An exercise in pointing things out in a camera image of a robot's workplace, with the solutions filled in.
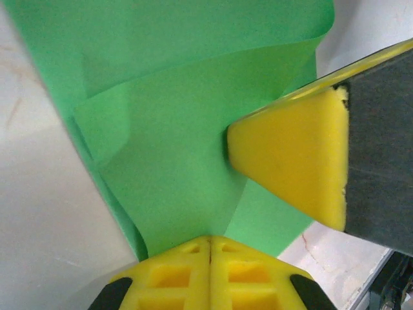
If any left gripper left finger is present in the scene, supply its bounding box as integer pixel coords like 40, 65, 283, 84
86, 235, 212, 310

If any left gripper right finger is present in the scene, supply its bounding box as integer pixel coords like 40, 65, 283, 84
210, 235, 337, 310

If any green paper sheet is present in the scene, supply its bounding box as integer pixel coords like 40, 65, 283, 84
6, 0, 336, 262

